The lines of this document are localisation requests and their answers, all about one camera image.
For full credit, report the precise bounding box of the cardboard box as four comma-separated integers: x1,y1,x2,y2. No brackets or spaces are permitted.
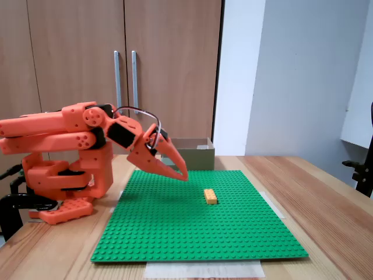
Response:
159,136,216,172

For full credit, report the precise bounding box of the yellow lego block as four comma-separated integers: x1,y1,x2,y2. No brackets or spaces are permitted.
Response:
203,188,218,205

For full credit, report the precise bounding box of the green lego baseplate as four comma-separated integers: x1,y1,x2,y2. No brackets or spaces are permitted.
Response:
90,170,309,263

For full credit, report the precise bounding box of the translucent masking tape strip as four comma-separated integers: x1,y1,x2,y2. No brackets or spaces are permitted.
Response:
263,191,286,219
109,189,125,214
145,260,265,279

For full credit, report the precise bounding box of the brown wooden cabinet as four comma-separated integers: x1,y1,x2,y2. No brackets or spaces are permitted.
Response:
0,0,226,176

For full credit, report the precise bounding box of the black table clamp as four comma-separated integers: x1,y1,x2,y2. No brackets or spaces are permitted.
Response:
0,192,59,242

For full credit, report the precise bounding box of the gripper servo cable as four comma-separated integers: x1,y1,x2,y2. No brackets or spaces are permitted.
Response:
112,106,163,150

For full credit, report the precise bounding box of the silver cabinet door handle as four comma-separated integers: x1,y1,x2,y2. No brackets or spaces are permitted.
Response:
131,50,139,109
113,50,123,109

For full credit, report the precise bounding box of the black cable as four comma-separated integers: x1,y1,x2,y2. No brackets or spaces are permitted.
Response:
0,164,24,180
9,174,29,195

